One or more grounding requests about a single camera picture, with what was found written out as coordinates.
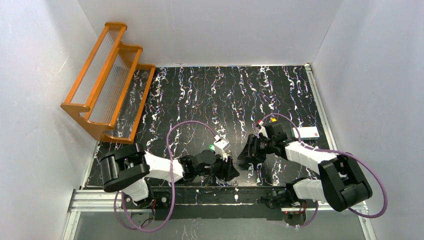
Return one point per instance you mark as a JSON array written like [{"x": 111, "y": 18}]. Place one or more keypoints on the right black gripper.
[{"x": 253, "y": 151}]

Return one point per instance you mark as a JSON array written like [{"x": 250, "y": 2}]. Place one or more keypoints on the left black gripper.
[{"x": 224, "y": 168}]

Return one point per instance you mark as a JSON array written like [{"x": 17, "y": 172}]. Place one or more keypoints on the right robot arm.
[{"x": 341, "y": 183}]

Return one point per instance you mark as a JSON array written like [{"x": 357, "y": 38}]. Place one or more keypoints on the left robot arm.
[{"x": 127, "y": 168}]

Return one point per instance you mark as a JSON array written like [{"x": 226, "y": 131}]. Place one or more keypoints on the white box red label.
[{"x": 305, "y": 133}]

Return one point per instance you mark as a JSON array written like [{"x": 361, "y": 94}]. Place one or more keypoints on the orange wooden rack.
[{"x": 97, "y": 97}]

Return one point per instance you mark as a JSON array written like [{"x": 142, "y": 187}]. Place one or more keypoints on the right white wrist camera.
[{"x": 261, "y": 129}]

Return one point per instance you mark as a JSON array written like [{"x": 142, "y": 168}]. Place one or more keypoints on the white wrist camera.
[
  {"x": 221, "y": 145},
  {"x": 261, "y": 129}
]

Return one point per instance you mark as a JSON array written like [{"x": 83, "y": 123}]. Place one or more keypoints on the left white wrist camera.
[{"x": 221, "y": 145}]

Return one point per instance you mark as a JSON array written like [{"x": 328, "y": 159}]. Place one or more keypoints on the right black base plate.
[{"x": 282, "y": 198}]

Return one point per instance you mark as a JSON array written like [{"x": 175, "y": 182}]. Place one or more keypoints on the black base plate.
[
  {"x": 155, "y": 200},
  {"x": 282, "y": 198}
]

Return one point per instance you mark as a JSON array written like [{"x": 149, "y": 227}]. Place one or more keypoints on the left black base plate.
[{"x": 155, "y": 200}]

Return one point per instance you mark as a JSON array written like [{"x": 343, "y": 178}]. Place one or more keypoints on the aluminium frame rail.
[{"x": 230, "y": 99}]

